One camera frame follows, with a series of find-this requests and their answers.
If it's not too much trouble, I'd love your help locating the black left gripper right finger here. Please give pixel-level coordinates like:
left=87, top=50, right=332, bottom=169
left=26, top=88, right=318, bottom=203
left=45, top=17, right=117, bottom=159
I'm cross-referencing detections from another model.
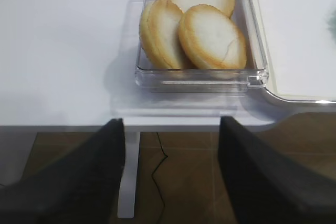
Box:
left=218, top=116, right=335, bottom=223

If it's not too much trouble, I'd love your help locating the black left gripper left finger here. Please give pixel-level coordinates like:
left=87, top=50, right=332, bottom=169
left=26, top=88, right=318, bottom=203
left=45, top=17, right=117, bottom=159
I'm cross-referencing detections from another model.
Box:
left=1, top=119, right=124, bottom=223

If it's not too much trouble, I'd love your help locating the white table leg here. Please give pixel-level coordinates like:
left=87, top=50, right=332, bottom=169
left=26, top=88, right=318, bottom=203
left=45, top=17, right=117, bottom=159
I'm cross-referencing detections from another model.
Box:
left=117, top=118, right=141, bottom=219

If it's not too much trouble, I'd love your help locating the clear bun container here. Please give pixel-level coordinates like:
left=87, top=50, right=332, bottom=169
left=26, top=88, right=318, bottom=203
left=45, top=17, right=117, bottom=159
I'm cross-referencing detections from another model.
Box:
left=135, top=0, right=268, bottom=93

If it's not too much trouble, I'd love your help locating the front bun half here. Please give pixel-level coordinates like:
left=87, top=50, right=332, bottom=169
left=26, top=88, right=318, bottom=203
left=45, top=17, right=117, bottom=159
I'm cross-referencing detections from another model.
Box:
left=178, top=4, right=247, bottom=70

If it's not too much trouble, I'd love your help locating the large cream tray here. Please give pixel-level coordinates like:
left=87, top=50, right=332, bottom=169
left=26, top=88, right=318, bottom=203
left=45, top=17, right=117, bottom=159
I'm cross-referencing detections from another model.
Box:
left=248, top=0, right=335, bottom=106

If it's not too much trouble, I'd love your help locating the left bun half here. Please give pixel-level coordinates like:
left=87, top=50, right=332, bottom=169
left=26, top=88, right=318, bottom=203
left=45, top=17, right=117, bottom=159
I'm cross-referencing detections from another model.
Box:
left=139, top=0, right=194, bottom=69

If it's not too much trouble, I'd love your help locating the thin black floor cable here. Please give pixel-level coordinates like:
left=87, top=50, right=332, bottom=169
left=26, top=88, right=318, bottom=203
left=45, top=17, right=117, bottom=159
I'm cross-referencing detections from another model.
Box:
left=151, top=132, right=169, bottom=224

